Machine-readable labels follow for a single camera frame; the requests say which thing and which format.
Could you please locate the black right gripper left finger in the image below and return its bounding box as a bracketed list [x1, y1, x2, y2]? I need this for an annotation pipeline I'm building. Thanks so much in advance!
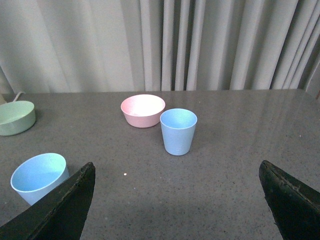
[0, 162, 96, 240]

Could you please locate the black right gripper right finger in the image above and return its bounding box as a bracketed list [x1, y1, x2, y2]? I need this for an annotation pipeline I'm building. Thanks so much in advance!
[259, 160, 320, 240]

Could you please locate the light blue cup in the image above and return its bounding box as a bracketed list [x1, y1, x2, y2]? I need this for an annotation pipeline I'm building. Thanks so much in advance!
[10, 153, 70, 206]
[160, 108, 198, 156]

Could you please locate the green bowl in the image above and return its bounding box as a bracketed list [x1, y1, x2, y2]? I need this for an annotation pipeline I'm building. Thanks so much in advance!
[0, 100, 36, 136]

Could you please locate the pink bowl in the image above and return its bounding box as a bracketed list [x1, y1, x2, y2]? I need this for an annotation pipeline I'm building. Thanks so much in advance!
[120, 94, 166, 128]

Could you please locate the white toaster cable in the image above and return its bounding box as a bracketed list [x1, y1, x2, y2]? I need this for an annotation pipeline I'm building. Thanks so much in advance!
[12, 91, 27, 103]

